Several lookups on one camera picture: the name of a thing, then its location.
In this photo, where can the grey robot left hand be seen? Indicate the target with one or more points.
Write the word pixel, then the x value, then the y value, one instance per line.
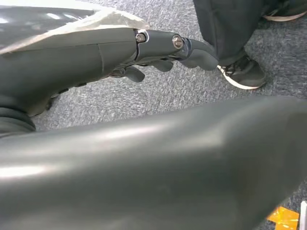
pixel 60 63

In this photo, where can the person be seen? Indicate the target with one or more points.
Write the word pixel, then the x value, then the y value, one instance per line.
pixel 223 28

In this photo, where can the person's dark shoe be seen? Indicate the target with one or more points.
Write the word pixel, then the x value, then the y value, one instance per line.
pixel 287 9
pixel 246 74

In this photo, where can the robot left arm ribbed sleeve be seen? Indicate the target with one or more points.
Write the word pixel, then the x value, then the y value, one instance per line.
pixel 12 122

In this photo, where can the yellow floor tape frame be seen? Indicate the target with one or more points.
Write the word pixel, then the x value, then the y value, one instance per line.
pixel 284 219

